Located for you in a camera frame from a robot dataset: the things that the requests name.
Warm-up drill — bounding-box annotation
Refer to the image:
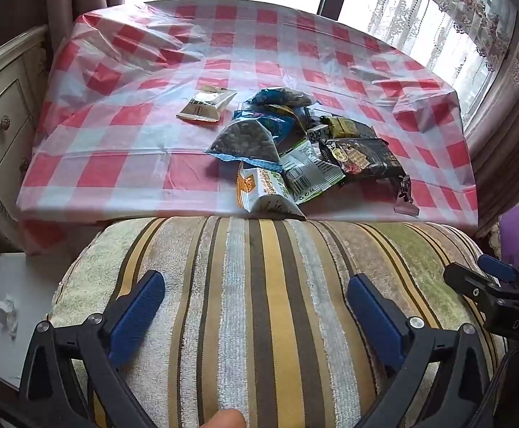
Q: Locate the cream cabinet with drawers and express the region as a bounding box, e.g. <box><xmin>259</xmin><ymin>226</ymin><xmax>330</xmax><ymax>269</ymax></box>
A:
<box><xmin>0</xmin><ymin>24</ymin><xmax>52</xmax><ymax>233</ymax></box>

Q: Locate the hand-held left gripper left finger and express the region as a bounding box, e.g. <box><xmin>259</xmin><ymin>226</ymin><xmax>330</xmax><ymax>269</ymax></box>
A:
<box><xmin>19</xmin><ymin>270</ymin><xmax>166</xmax><ymax>428</ymax></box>

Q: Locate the yellow green snack packet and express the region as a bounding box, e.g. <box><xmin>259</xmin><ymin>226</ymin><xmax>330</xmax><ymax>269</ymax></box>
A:
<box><xmin>319</xmin><ymin>115</ymin><xmax>362</xmax><ymax>139</ymax></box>

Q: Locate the beige snack packet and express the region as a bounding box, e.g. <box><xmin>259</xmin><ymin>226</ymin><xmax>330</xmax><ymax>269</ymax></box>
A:
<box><xmin>176</xmin><ymin>85</ymin><xmax>237</xmax><ymax>124</ymax></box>

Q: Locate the orange white snack packet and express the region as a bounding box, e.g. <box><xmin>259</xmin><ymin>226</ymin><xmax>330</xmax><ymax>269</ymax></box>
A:
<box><xmin>236</xmin><ymin>160</ymin><xmax>308</xmax><ymax>220</ymax></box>

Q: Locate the person's left hand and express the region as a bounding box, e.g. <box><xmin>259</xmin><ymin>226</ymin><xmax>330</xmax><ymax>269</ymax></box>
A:
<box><xmin>203</xmin><ymin>409</ymin><xmax>248</xmax><ymax>428</ymax></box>

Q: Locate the striped sofa cushion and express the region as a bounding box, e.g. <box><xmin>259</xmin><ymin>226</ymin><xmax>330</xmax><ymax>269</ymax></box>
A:
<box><xmin>47</xmin><ymin>215</ymin><xmax>510</xmax><ymax>428</ymax></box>

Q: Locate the crumpled white tissue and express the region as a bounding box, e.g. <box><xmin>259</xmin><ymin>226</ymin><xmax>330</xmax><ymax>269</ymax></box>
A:
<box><xmin>0</xmin><ymin>296</ymin><xmax>19</xmax><ymax>338</ymax></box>

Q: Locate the pink curtain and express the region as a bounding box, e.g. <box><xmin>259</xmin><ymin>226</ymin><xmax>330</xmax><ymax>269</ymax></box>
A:
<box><xmin>0</xmin><ymin>0</ymin><xmax>128</xmax><ymax>143</ymax></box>
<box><xmin>469</xmin><ymin>22</ymin><xmax>519</xmax><ymax>237</ymax></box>

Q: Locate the black snack packet red label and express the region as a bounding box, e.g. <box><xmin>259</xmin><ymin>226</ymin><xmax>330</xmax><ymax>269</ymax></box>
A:
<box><xmin>318</xmin><ymin>136</ymin><xmax>406</xmax><ymax>183</ymax></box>

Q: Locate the small dark brown packet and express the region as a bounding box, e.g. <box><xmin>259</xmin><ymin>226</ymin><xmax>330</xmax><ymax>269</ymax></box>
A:
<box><xmin>393</xmin><ymin>175</ymin><xmax>421</xmax><ymax>218</ymax></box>

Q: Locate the dark seed packet blue edge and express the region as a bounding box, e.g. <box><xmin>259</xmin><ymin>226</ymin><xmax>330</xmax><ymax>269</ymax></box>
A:
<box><xmin>205</xmin><ymin>116</ymin><xmax>283</xmax><ymax>164</ymax></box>

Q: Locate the blue yellow snack packet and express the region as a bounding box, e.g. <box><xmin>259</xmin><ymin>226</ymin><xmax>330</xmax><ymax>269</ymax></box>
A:
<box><xmin>259</xmin><ymin>103</ymin><xmax>312</xmax><ymax>143</ymax></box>

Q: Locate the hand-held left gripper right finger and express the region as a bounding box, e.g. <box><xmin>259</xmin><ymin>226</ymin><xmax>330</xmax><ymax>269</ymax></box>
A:
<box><xmin>346</xmin><ymin>273</ymin><xmax>496</xmax><ymax>428</ymax></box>

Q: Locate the red white checkered tablecloth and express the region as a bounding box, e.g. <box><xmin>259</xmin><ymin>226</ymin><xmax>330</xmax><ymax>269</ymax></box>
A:
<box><xmin>16</xmin><ymin>0</ymin><xmax>480</xmax><ymax>241</ymax></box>

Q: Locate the green white snack packet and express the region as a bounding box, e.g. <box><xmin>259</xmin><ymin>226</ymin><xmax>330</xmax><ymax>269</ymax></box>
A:
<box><xmin>281</xmin><ymin>139</ymin><xmax>347</xmax><ymax>202</ymax></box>

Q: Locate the white lace curtain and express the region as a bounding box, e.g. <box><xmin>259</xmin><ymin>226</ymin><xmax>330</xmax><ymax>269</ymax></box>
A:
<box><xmin>331</xmin><ymin>0</ymin><xmax>519</xmax><ymax>70</ymax></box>

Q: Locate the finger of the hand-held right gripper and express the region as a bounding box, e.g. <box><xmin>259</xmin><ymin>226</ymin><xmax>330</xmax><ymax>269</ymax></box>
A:
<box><xmin>479</xmin><ymin>254</ymin><xmax>519</xmax><ymax>288</ymax></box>
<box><xmin>444</xmin><ymin>262</ymin><xmax>501</xmax><ymax>306</ymax></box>

